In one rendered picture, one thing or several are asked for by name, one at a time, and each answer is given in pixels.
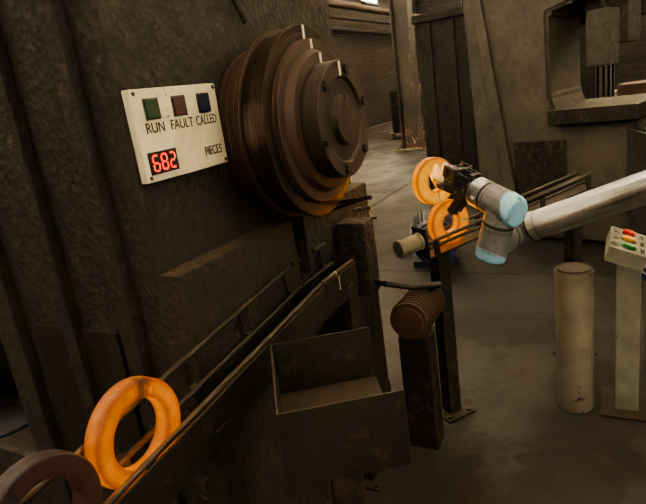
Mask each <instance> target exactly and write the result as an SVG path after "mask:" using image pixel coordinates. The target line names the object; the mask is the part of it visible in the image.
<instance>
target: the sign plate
mask: <svg viewBox="0 0 646 504"><path fill-rule="evenodd" d="M121 94H122V99H123V103H124V107H125V112H126V116H127V121H128V125H129V129H130V134H131V138H132V142H133V147H134V151H135V156H136V160H137V164H138V169H139V173H140V177H141V182H142V184H151V183H154V182H158V181H161V180H165V179H169V178H172V177H176V176H179V175H183V174H186V173H190V172H194V171H197V170H201V169H204V168H208V167H211V166H215V165H219V164H222V163H226V162H228V159H227V154H226V149H225V143H224V138H223V132H222V127H221V121H220V116H219V111H218V105H217V100H216V94H215V89H214V84H213V83H207V84H194V85H182V86H169V87H156V88H144V89H131V90H124V91H121ZM199 94H208V95H209V100H210V105H211V110H208V111H201V112H200V108H199V102H198V97H197V95H199ZM180 96H184V97H185V102H186V107H187V112H188V113H187V114H180V115H175V110H174V105H173V100H172V97H180ZM151 99H158V103H159V108H160V113H161V117H160V118H153V119H148V118H147V114H146V109H145V104H144V100H151ZM170 151H174V152H175V155H176V158H175V157H174V153H170ZM161 153H165V155H162V159H163V161H164V160H167V159H166V154H167V157H168V160H167V162H169V166H170V167H168V164H167V162H164V163H163V161H161V157H160V155H161ZM156 154H157V156H156V157H153V155H156ZM152 157H153V159H154V163H156V162H159V164H160V165H161V169H160V167H159V164H156V165H155V164H154V163H153V161H152ZM173 158H175V160H172V166H171V163H170V161H171V159H173ZM162 163H163V164H164V168H167V167H168V168H169V169H167V170H165V169H163V166H162ZM153 165H155V168H156V170H160V171H159V172H156V171H155V170H154V166H153ZM175 165H176V166H177V167H175V168H173V166H175Z"/></svg>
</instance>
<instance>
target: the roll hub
mask: <svg viewBox="0 0 646 504"><path fill-rule="evenodd" d="M338 61H340V69H341V75H340V76H339V69H338ZM343 64H347V63H345V62H344V61H341V60H334V61H328V62H323V63H318V64H316V65H315V66H313V67H312V68H311V70H310V71H309V73H308V75H307V77H306V79H305V82H304V85H303V89H302V95H301V125H302V132H303V137H304V141H305V144H306V148H307V151H308V153H309V155H310V158H311V160H312V161H313V163H314V165H315V166H316V168H317V169H318V170H319V171H320V172H321V173H322V174H323V175H325V176H327V177H330V178H335V177H349V176H352V175H354V174H355V173H356V172H357V171H358V170H359V169H360V167H361V165H362V163H363V161H364V158H365V154H366V152H363V149H362V146H363V144H364V143H367V144H368V114H367V107H366V105H362V102H361V97H362V96H364V93H363V90H362V87H361V84H360V82H359V80H358V78H357V76H356V74H355V72H354V71H353V69H352V68H351V67H350V66H349V65H348V66H349V73H344V72H343V70H342V66H343ZM324 81H328V82H329V85H330V89H329V91H325V92H324V90H323V87H322V85H323V82H324ZM327 135H330V137H331V139H332V140H331V145H328V146H326V145H325V143H324V137H325V136H327ZM348 164H350V165H351V167H352V172H351V173H350V174H346V171H345V167H346V165H348Z"/></svg>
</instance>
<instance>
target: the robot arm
mask: <svg viewBox="0 0 646 504"><path fill-rule="evenodd" d="M464 164H466V165H468V166H469V167H463V165H464ZM472 168H473V166H471V165H469V164H467V163H465V162H463V161H461V163H460V165H452V164H448V163H447V162H444V163H443V165H442V168H441V170H440V168H439V165H438V164H435V166H434V169H433V173H431V174H430V178H431V180H432V182H433V184H434V185H435V187H437V188H439V189H441V190H443V191H445V192H448V193H451V194H455V193H456V195H457V196H456V198H455V199H454V200H453V202H452V203H451V204H450V206H449V207H448V209H447V211H448V212H449V214H450V215H451V216H452V215H457V214H459V213H461V212H462V210H463V209H464V208H465V206H466V205H467V204H469V205H471V206H473V207H475V208H476V209H478V210H480V211H481V212H483V213H485V214H484V218H483V222H482V226H481V230H480V234H479V238H478V242H477V246H476V251H475V255H476V256H477V257H478V258H479V259H480V260H482V261H484V262H487V263H490V264H497V265H498V264H503V263H504V262H505V260H506V259H507V258H506V257H507V254H508V253H509V252H511V251H512V250H514V249H516V248H518V247H519V246H522V245H524V244H527V243H530V242H534V241H536V240H540V239H541V238H544V237H547V236H550V235H553V234H556V233H559V232H562V231H566V230H569V229H572V228H575V227H578V226H581V225H584V224H588V223H591V222H594V221H597V220H600V219H603V218H606V217H610V216H613V215H616V214H619V213H622V212H625V211H629V210H632V209H635V208H638V207H641V206H644V205H646V170H644V171H641V172H639V173H636V174H633V175H630V176H628V177H625V178H622V179H619V180H617V181H614V182H611V183H608V184H606V185H603V186H600V187H597V188H595V189H592V190H589V191H586V192H584V193H581V194H578V195H575V196H573V197H570V198H567V199H564V200H562V201H559V202H556V203H553V204H551V205H548V206H545V207H542V208H540V209H537V210H534V211H529V212H527V210H528V205H527V202H526V200H525V198H524V197H522V196H520V195H519V194H518V193H516V192H514V191H511V190H509V189H506V188H504V187H502V186H500V185H498V184H496V183H494V182H492V181H490V180H488V179H486V178H484V177H482V173H480V172H478V171H476V170H473V169H472Z"/></svg>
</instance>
